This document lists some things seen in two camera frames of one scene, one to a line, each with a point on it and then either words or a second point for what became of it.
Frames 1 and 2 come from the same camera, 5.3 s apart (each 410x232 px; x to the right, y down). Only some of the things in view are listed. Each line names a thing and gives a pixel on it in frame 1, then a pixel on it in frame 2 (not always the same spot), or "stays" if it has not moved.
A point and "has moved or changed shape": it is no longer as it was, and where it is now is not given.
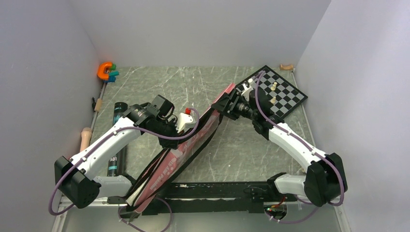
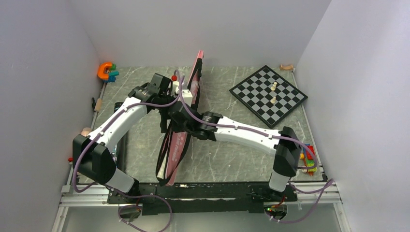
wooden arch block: [285, 67] stays
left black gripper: [168, 143] → [173, 97]
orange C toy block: [100, 73] stays
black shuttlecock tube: [117, 163] stays
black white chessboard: [282, 97] stays
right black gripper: [224, 106] → [175, 128]
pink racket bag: [169, 164] has moved or changed shape
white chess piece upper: [273, 88] stays
